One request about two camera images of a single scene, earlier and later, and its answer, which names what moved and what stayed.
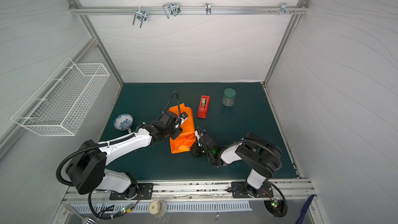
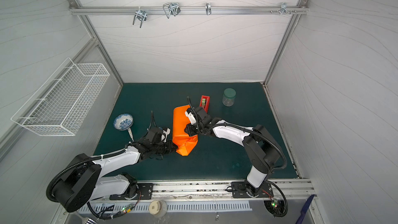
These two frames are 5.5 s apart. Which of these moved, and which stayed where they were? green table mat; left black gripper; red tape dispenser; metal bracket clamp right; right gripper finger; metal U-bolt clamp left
Moved: left black gripper; right gripper finger
Stayed: metal bracket clamp right; red tape dispenser; green table mat; metal U-bolt clamp left
